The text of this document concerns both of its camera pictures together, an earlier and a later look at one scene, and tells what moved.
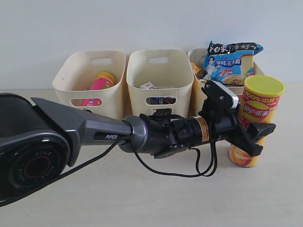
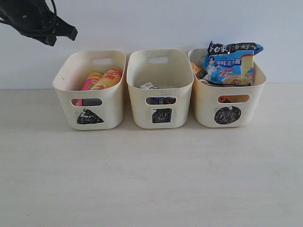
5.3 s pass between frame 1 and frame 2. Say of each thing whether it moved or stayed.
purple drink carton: stayed
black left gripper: moved
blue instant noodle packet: stayed
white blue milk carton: stayed
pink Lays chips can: moved
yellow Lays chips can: moved
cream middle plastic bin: stayed
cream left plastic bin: stayed
